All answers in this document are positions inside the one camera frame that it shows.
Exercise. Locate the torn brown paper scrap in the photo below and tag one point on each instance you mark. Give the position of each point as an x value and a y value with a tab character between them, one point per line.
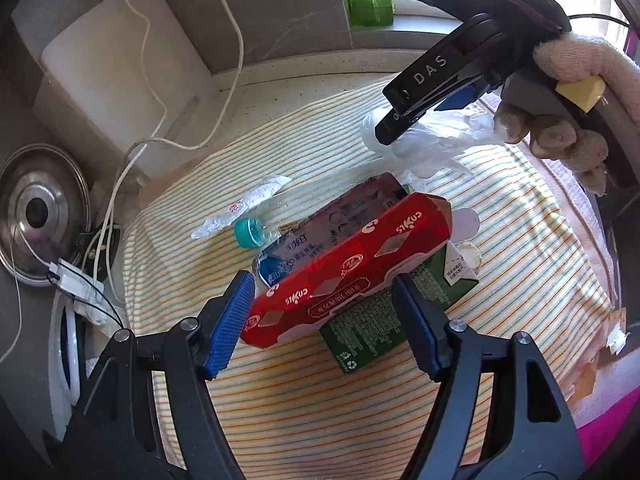
585	375

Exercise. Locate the clear bottle with teal cap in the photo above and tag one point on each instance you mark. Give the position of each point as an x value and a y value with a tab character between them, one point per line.
247	232

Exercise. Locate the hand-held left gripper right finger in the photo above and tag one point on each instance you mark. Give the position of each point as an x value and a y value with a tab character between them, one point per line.
417	325

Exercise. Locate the striped cloth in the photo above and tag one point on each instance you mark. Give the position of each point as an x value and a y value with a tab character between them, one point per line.
300	410

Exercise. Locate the red carton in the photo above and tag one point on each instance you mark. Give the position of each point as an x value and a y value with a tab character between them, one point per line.
350	260

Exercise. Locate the blue and white toothpaste tube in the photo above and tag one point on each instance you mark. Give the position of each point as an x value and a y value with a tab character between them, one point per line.
310	245

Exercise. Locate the clear plastic bag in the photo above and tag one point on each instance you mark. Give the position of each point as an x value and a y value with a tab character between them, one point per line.
440	145

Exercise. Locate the white charger plug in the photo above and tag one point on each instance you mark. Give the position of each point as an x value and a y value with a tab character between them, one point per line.
75	285

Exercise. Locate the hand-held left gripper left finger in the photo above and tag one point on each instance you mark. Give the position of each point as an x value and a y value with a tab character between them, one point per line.
232	320

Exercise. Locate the white crumpled wrapper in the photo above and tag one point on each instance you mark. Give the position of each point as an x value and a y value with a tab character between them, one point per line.
250	202

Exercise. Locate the green carton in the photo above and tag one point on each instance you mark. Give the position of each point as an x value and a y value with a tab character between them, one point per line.
370	325

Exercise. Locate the steel pot lid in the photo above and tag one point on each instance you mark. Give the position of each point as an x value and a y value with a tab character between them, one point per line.
50	185

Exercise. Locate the person's right hand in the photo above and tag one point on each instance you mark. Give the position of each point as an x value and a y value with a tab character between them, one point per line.
590	60

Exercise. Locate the pink garment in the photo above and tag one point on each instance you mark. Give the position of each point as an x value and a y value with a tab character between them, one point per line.
610	430

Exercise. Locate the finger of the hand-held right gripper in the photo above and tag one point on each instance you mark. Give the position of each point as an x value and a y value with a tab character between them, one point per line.
452	101
395	127

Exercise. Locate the white plastic box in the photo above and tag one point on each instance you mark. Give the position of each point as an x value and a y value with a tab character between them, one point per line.
125	90

